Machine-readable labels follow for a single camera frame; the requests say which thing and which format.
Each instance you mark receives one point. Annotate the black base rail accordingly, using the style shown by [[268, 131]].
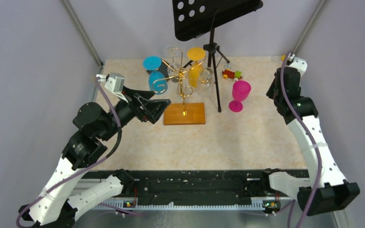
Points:
[[196, 190]]

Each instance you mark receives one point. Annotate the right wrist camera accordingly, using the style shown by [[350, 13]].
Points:
[[291, 57]]

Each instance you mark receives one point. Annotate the blue plastic wine glass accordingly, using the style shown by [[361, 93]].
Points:
[[156, 80]]

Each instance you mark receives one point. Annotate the yellow plastic wine glass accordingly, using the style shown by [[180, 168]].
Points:
[[197, 55]]

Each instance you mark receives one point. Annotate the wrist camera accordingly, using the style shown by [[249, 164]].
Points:
[[291, 57], [115, 83]]

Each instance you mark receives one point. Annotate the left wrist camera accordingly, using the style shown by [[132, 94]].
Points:
[[115, 83]]

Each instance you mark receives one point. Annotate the gold wine glass rack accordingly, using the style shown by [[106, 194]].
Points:
[[185, 113]]

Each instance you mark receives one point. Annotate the clear wine glass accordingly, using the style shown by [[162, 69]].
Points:
[[173, 67], [205, 82]]

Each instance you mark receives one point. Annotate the colourful toy train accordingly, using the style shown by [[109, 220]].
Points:
[[234, 75]]

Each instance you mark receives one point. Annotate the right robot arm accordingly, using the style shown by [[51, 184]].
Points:
[[327, 189]]

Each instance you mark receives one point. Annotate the black music stand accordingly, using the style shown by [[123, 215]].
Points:
[[194, 18]]

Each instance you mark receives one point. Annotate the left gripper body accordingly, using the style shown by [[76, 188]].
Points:
[[137, 109]]

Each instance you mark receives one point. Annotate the clear back wine glass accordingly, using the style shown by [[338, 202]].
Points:
[[173, 67]]

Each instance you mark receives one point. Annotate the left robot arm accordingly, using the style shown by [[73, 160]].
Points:
[[98, 135]]

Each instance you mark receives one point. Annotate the pink plastic wine glass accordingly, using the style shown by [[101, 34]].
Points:
[[240, 91]]

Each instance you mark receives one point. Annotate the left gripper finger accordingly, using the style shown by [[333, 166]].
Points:
[[130, 94], [153, 109]]

